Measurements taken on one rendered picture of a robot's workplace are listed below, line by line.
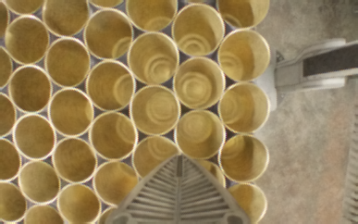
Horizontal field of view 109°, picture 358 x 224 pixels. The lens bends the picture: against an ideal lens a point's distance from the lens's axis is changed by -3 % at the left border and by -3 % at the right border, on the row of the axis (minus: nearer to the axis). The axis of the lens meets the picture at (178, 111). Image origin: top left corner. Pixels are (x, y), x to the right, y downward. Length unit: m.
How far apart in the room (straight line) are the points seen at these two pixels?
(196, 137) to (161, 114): 0.08
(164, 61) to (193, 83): 0.07
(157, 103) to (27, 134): 0.21
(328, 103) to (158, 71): 1.93
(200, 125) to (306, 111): 1.69
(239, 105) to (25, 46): 0.37
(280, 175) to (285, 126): 0.54
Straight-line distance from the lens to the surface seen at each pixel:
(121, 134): 0.29
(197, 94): 0.26
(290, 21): 1.91
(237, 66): 0.28
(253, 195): 0.28
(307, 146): 1.99
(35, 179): 0.34
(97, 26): 0.26
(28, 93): 0.32
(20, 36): 0.33
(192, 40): 0.28
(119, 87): 0.28
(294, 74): 1.29
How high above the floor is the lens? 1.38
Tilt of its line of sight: 84 degrees down
